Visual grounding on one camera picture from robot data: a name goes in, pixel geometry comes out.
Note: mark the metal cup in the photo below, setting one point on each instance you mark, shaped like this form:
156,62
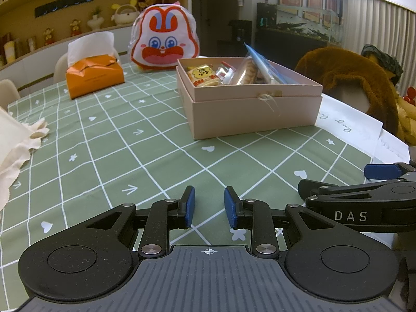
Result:
32,44

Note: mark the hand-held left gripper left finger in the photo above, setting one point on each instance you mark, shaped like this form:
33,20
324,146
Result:
190,206

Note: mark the long biscuit packet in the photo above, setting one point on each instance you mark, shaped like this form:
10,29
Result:
248,73

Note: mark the yellow plush toy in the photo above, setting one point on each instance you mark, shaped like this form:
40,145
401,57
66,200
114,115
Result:
406,120

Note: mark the glass fish tank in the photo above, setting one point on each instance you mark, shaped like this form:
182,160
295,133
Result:
302,13

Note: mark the white paper bag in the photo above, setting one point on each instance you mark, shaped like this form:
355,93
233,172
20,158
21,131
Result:
13,149

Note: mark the black water dispenser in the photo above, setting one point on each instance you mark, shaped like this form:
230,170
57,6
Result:
239,35

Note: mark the rabbit face plastic bag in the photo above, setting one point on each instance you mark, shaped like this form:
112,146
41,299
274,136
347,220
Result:
162,48

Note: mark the white vase with plant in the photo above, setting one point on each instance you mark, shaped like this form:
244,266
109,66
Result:
95,22

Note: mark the white cup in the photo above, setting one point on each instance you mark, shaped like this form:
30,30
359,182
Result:
9,52

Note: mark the white tissue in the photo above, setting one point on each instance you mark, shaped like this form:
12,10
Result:
91,44

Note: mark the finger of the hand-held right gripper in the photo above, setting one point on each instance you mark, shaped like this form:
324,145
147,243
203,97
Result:
341,193
382,171

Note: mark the grey curtain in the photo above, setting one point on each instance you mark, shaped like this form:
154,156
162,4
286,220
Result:
383,32

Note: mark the blue snack packet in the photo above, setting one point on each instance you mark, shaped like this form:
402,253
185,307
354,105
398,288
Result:
263,63

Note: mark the dark patterned cloth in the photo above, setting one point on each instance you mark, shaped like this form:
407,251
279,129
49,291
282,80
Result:
383,60

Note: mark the yellow cake snack packet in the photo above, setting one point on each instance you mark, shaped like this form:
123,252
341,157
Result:
203,75

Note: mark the pink cardboard box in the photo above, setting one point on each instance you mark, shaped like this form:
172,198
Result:
253,117

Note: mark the white teapot with yellow ears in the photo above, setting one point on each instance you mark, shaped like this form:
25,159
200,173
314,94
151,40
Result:
125,16

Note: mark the orange tissue box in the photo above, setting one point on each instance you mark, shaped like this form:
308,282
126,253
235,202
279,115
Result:
94,78

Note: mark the white script paper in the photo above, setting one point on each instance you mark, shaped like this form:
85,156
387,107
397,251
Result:
390,146
344,117

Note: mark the black light strip panel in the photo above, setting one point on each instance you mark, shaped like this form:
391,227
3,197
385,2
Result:
65,4

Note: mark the white chair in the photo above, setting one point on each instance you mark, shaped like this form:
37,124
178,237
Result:
61,68
8,94

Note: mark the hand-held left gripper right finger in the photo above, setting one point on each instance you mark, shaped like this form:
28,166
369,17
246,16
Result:
230,206

